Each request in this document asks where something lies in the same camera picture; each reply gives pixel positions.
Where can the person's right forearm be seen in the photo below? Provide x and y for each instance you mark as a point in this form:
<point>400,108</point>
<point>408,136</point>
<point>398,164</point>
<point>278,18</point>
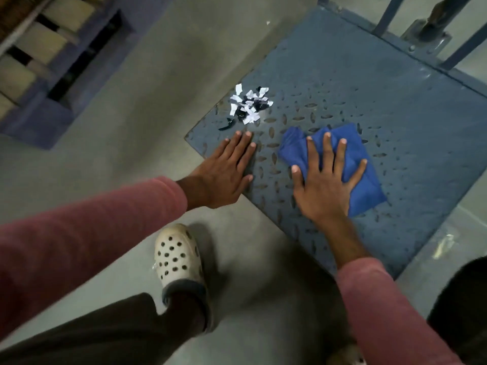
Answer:
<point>380,307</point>

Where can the person's right hand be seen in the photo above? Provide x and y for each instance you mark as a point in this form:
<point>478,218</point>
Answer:
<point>325,193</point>

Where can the clear plastic container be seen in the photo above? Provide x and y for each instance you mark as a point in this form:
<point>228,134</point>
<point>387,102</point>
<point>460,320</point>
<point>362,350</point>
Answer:
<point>456,239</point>

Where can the person's left hand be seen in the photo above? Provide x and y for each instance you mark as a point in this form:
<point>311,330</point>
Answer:
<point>222,178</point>

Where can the person's dark brown trousers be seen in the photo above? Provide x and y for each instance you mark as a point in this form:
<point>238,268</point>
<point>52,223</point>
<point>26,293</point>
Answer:
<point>95,330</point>

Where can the blue cleaning cloth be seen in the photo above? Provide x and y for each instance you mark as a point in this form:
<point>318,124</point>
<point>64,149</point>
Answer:
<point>365,193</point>

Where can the person's right white clog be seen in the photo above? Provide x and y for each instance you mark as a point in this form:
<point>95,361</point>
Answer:
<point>346,357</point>

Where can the person's white clog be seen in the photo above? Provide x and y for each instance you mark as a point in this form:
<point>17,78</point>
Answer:
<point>177,258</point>
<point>346,357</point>

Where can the blue wooden pallet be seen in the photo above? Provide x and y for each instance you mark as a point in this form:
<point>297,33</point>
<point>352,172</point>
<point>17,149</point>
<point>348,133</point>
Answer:
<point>38,125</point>

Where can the person's left white clog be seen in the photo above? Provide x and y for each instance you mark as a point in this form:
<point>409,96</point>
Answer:
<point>177,258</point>

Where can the person's left forearm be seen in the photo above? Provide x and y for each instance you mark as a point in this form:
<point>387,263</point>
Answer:
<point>76,243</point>

